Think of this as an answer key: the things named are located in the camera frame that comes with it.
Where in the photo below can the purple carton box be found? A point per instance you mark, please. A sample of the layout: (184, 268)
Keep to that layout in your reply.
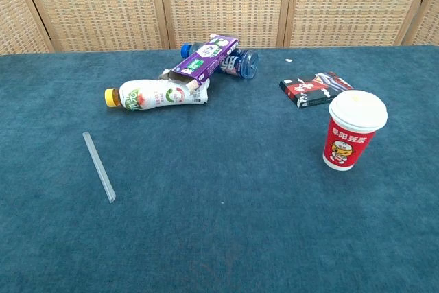
(202, 61)

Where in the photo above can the woven wooden folding screen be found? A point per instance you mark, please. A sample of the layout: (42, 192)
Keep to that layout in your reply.
(103, 5)

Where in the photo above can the clear plastic straw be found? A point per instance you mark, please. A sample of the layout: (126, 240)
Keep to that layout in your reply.
(98, 166)

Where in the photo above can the black red card box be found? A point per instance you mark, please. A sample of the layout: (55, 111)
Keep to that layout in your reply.
(308, 88)

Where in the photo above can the white plastic bottle yellow cap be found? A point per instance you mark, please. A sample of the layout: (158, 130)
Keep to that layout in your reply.
(151, 97)

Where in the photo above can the blue table cloth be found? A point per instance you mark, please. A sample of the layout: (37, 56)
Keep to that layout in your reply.
(219, 210)

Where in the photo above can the clear plastic bottle blue cap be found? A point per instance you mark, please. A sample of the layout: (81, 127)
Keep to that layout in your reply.
(241, 63)

